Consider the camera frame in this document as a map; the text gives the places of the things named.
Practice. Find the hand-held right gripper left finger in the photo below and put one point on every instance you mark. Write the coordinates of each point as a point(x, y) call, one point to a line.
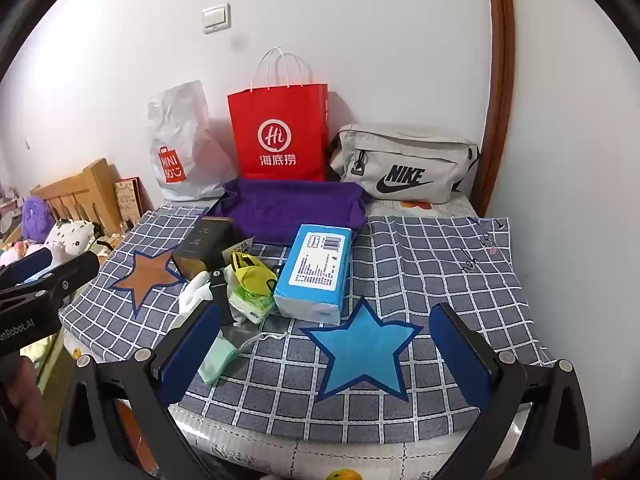
point(192, 350)

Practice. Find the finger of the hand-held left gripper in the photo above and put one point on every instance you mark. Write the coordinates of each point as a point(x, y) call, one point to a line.
point(30, 266)
point(65, 275)

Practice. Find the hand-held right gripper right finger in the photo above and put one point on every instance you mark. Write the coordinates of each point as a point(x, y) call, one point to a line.
point(460, 355)

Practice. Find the white and green gloves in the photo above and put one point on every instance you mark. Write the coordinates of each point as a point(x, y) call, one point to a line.
point(217, 360)

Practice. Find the green and white tissue packet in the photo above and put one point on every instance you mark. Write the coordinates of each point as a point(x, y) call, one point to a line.
point(250, 304)

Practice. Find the yellow mesh pouch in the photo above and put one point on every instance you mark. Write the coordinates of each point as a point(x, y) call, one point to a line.
point(252, 270)

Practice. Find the purple fabric basket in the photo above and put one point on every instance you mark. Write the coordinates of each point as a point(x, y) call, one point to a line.
point(295, 205)

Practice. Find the person's left hand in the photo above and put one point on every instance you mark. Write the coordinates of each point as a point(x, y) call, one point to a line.
point(22, 400)

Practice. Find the white spotted plush toy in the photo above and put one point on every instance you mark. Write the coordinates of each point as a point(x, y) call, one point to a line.
point(70, 240)

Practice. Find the purple plush toy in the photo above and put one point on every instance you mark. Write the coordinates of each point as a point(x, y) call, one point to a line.
point(36, 217)

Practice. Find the grey checkered star blanket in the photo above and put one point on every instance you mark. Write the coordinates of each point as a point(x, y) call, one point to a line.
point(440, 270)

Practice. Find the wooden headboard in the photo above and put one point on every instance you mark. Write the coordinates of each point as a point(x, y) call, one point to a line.
point(85, 185)

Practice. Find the patterned book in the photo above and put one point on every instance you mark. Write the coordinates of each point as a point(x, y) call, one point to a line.
point(129, 199)

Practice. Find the dark green box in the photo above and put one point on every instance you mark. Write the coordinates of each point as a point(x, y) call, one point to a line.
point(205, 247)

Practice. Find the blue tissue pack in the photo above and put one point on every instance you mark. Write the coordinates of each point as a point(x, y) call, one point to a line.
point(312, 270)

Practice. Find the white plastic bag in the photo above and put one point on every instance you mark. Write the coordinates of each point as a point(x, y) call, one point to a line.
point(185, 135)

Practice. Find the grey waist bag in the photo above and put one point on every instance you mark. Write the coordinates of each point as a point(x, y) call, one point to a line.
point(400, 160)

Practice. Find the red paper bag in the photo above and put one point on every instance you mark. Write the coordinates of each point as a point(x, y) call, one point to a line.
point(280, 130)

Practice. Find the brown wooden door frame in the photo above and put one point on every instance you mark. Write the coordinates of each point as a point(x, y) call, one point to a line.
point(500, 85)

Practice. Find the white light switch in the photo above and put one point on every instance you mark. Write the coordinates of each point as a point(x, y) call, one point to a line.
point(216, 18)

